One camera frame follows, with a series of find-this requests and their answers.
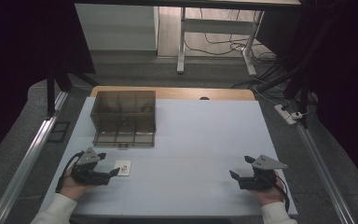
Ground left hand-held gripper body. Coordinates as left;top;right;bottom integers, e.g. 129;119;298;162
71;147;113;187

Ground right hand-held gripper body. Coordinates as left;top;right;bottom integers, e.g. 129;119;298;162
238;154;289;191

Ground small white card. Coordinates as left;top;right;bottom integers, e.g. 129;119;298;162
113;160;132;177

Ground smoky transparent drawer box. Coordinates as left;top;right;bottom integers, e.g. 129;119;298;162
89;90;158;149

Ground person's right hand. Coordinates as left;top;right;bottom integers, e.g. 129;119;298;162
249;178;287;207

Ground person's left hand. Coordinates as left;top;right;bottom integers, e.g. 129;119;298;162
59;166;95;202

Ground white table cover sheet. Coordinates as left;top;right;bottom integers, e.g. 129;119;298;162
39;96;299;217

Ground white power strip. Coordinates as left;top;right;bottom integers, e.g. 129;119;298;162
273;104;298;126

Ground black stand legs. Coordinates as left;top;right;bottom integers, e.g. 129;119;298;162
255;62;312;130
44;69;101;119

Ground black curtain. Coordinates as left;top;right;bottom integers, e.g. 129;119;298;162
0;0;96;169
255;0;358;195

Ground white cabinet panel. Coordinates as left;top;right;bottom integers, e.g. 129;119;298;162
74;3;160;52

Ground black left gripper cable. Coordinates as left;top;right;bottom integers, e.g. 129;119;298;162
54;150;85;194

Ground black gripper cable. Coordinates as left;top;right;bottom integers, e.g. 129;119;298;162
54;150;85;194
274;175;291;213

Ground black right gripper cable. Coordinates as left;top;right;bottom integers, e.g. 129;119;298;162
274;175;291;213

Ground black floor frame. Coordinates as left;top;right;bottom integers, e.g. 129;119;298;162
47;120;72;144

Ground aluminium rail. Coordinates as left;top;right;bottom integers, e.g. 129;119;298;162
296;121;356;224
0;91;70;224

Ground black floor cables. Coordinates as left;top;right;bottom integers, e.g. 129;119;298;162
183;7;288;90

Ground white desk frame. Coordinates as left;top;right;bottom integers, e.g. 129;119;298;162
176;7;266;77

